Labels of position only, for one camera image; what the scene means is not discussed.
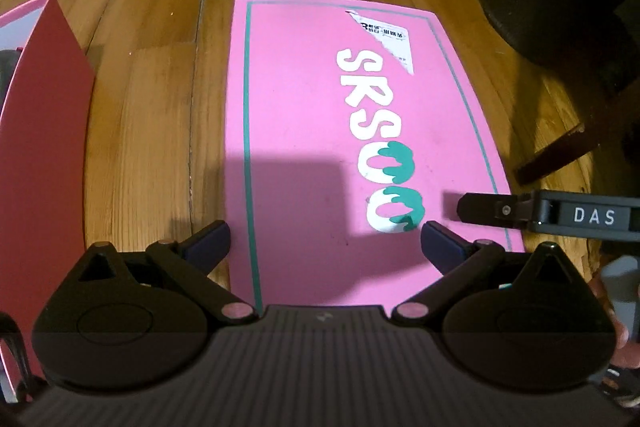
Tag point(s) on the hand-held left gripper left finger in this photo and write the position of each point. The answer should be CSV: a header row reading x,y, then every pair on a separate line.
x,y
212,241

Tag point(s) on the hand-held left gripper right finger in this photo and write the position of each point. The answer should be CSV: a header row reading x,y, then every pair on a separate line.
x,y
440,247

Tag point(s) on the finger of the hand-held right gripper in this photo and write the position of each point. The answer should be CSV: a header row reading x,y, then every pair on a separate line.
x,y
487,208

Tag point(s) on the pink box lid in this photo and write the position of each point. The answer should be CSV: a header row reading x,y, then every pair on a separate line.
x,y
310,132

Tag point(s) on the pink cardboard box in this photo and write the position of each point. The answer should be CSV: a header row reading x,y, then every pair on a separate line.
x,y
45,147

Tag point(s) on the person's right hand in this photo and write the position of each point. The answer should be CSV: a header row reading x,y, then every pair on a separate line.
x,y
620,357

